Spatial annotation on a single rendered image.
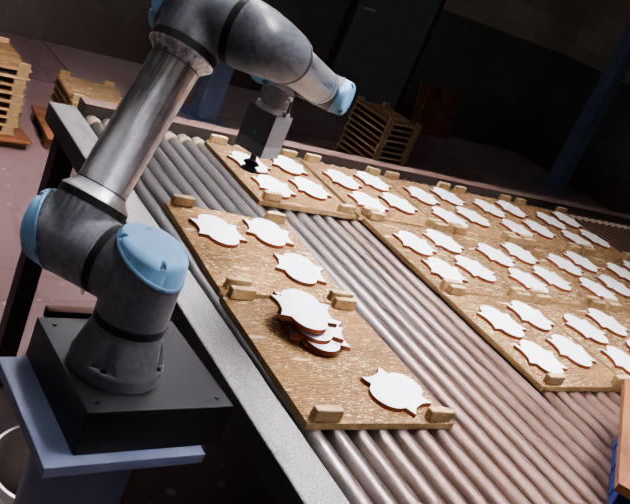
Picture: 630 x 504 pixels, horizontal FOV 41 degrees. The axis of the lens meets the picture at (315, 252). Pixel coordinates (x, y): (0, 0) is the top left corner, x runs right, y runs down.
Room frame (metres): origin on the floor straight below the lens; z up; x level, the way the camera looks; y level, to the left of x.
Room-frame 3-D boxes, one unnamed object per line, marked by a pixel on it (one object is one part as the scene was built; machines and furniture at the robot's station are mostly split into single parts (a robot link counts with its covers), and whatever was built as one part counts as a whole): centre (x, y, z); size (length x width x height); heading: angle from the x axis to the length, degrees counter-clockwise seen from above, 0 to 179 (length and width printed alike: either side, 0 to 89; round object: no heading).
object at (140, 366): (1.15, 0.22, 1.00); 0.15 x 0.15 x 0.10
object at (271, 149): (1.87, 0.21, 1.22); 0.10 x 0.09 x 0.16; 151
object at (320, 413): (1.28, -0.13, 0.95); 0.06 x 0.02 x 0.03; 127
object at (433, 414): (1.44, -0.34, 0.95); 0.06 x 0.02 x 0.03; 127
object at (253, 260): (1.86, 0.13, 0.93); 0.41 x 0.35 x 0.02; 36
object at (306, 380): (1.51, -0.12, 0.93); 0.41 x 0.35 x 0.02; 37
